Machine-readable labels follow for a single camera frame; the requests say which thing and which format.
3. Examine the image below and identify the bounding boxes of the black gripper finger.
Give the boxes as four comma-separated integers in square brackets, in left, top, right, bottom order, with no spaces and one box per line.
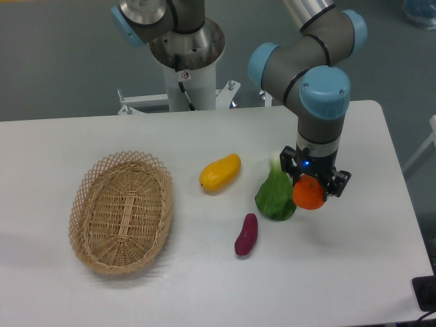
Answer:
[279,146,297,179]
[324,169,352,202]

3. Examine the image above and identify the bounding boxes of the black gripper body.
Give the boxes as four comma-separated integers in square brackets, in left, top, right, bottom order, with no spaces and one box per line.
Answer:
[294,141,337,187]

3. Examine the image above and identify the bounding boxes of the orange fruit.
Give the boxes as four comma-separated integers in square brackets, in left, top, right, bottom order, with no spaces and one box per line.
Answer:
[292,174,325,210]

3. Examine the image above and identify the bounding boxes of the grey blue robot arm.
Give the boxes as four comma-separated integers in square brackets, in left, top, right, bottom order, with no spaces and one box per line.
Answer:
[111,1,368,198]

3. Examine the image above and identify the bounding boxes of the green bok choy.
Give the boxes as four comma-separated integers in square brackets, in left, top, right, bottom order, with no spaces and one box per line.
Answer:
[255,151,296,221]

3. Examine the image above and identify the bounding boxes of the yellow mango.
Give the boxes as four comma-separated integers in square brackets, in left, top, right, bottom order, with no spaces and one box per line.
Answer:
[199,153,241,193]

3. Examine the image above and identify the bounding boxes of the purple sweet potato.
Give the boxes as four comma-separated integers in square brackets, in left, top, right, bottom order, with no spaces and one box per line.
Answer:
[234,213,258,257]

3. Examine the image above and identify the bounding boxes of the black device at table edge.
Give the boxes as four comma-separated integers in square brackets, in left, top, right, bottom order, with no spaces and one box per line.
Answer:
[411,275,435,311]

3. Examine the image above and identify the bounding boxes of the oval wicker basket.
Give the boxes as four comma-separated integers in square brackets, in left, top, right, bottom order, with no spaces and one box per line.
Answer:
[68,151,174,275]

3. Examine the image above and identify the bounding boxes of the blue object top right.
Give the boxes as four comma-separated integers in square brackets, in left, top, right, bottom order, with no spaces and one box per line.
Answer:
[403,0,435,30]

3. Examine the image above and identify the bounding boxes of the white frame at right edge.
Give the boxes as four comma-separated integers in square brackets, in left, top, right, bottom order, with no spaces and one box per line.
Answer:
[402,115,435,180]

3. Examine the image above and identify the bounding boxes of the black cable on pedestal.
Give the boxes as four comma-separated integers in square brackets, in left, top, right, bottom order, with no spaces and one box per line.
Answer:
[174,53,198,112]

